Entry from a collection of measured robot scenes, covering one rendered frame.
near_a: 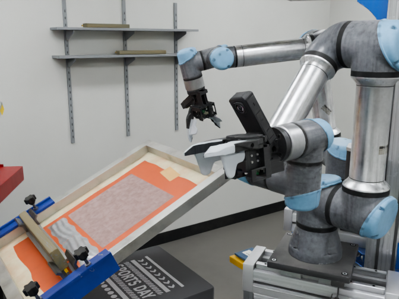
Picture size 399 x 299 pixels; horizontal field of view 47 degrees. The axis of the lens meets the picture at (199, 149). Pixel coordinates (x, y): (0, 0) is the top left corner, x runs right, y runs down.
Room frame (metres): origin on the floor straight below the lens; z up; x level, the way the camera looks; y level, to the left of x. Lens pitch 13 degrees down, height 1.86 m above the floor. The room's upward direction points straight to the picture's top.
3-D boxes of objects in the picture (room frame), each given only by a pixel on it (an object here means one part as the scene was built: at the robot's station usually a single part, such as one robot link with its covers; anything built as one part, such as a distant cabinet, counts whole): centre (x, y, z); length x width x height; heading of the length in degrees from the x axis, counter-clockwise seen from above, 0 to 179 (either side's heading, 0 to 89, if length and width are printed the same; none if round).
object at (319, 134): (0.94, -0.23, 1.65); 0.11 x 0.08 x 0.09; 131
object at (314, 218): (1.21, -0.34, 1.42); 0.13 x 0.12 x 0.14; 42
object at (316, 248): (1.22, -0.33, 1.31); 0.15 x 0.15 x 0.10
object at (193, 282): (1.60, 0.27, 0.95); 0.48 x 0.44 x 0.01; 124
